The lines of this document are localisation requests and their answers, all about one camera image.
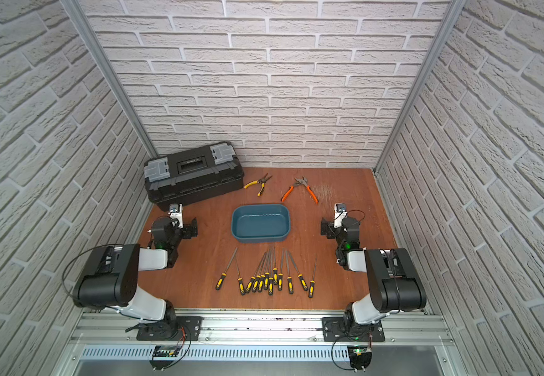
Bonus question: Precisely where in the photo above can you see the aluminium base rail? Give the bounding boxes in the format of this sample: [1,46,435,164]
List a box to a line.
[65,310,455,363]

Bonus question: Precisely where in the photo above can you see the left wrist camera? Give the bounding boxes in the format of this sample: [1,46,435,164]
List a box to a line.
[168,204,184,228]

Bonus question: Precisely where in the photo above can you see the right controller board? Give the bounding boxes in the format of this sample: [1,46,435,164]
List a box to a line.
[347,346,373,372]

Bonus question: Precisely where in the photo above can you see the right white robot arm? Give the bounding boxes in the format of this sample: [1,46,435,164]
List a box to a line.
[320,216,427,332]

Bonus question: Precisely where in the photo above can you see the teal plastic storage box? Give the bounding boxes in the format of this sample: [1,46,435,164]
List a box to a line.
[231,204,291,244]

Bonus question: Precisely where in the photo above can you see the orange handled pliers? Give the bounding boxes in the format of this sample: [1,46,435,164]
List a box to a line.
[280,176,320,205]

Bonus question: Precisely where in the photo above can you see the yellow handled pliers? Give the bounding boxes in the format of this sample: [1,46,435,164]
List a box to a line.
[244,173,272,197]

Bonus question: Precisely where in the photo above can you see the left controller board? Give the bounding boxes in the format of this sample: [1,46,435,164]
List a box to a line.
[150,346,184,371]

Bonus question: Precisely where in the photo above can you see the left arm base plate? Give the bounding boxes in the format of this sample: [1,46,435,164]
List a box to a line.
[137,316,203,342]

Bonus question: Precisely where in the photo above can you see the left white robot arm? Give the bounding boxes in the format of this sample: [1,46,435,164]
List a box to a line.
[71,216,198,330]

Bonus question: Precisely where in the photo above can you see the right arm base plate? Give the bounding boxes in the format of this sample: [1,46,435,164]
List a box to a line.
[321,316,386,343]

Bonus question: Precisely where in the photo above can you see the controller board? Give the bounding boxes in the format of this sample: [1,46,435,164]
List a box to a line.
[347,346,373,372]
[150,346,184,371]

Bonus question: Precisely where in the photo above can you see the black plastic toolbox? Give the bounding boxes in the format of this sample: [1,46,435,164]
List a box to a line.
[143,142,245,211]

